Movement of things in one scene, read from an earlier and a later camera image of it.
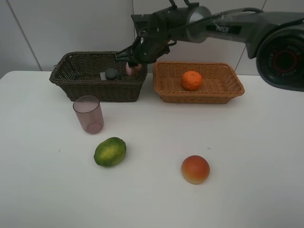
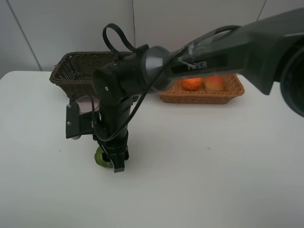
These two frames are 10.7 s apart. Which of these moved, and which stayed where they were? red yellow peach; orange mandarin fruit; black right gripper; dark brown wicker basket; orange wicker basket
Moved: red yellow peach; black right gripper
Stayed: dark brown wicker basket; orange mandarin fruit; orange wicker basket
